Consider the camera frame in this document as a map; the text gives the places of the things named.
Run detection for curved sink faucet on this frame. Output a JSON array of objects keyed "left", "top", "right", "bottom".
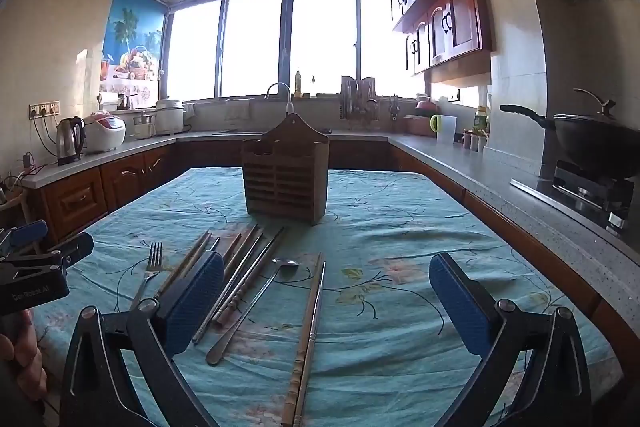
[{"left": 265, "top": 82, "right": 294, "bottom": 116}]

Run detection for steel electric kettle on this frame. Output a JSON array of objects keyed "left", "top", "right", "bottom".
[{"left": 55, "top": 117, "right": 87, "bottom": 166}]

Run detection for person's left hand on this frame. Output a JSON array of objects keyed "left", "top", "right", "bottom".
[{"left": 0, "top": 311, "right": 49, "bottom": 402}]

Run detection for small glass countertop appliance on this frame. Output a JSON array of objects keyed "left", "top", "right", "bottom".
[{"left": 132, "top": 111, "right": 157, "bottom": 140}]

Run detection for wooden utensil holder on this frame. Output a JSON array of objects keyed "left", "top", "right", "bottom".
[{"left": 241, "top": 113, "right": 331, "bottom": 226}]

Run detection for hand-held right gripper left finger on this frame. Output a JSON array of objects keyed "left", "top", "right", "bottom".
[{"left": 59, "top": 251, "right": 226, "bottom": 427}]

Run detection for wooden chopstick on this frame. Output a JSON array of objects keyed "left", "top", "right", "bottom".
[
  {"left": 165, "top": 231, "right": 214, "bottom": 293},
  {"left": 281, "top": 252, "right": 323, "bottom": 427},
  {"left": 154, "top": 230, "right": 211, "bottom": 300},
  {"left": 221, "top": 233, "right": 244, "bottom": 267}
]

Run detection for dish rack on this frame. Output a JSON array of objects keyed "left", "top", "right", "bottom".
[{"left": 340, "top": 76, "right": 378, "bottom": 130}]

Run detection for kitchen window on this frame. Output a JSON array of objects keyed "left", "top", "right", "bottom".
[{"left": 165, "top": 0, "right": 431, "bottom": 102}]

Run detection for wall socket strip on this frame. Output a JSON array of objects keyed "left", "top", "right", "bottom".
[{"left": 28, "top": 101, "right": 61, "bottom": 120}]

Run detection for metal spoon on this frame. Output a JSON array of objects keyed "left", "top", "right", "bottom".
[{"left": 205, "top": 257, "right": 300, "bottom": 367}]

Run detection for grey kitchen countertop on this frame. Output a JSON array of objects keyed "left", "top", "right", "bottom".
[{"left": 20, "top": 129, "right": 640, "bottom": 288}]

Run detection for white pitcher green handle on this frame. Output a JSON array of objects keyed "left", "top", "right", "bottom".
[{"left": 430, "top": 113, "right": 458, "bottom": 144}]

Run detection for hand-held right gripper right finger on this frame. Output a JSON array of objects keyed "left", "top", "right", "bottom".
[{"left": 428, "top": 252, "right": 593, "bottom": 427}]

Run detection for metal fork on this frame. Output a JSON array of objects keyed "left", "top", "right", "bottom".
[{"left": 130, "top": 242, "right": 164, "bottom": 313}]

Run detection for teal floral tablecloth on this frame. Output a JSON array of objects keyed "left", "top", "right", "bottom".
[{"left": 30, "top": 167, "right": 626, "bottom": 427}]

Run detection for power cables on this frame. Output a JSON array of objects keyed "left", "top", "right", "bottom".
[{"left": 20, "top": 117, "right": 61, "bottom": 180}]

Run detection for spice jar set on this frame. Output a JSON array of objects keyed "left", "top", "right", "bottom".
[{"left": 462, "top": 127, "right": 488, "bottom": 152}]

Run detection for pink white rice cooker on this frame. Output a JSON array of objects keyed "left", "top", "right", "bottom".
[{"left": 82, "top": 111, "right": 127, "bottom": 155}]

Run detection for tropical beach poster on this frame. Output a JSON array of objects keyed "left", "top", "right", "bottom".
[{"left": 99, "top": 0, "right": 167, "bottom": 110}]

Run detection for black wok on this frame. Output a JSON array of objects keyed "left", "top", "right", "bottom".
[{"left": 500, "top": 88, "right": 640, "bottom": 180}]

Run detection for gas stove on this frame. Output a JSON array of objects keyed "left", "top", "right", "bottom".
[{"left": 510, "top": 159, "right": 636, "bottom": 238}]

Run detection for pink basin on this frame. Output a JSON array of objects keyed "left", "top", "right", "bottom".
[{"left": 402, "top": 114, "right": 436, "bottom": 136}]

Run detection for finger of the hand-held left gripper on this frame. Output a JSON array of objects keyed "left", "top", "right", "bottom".
[
  {"left": 47, "top": 232, "right": 95, "bottom": 268},
  {"left": 0, "top": 220, "right": 49, "bottom": 253}
]

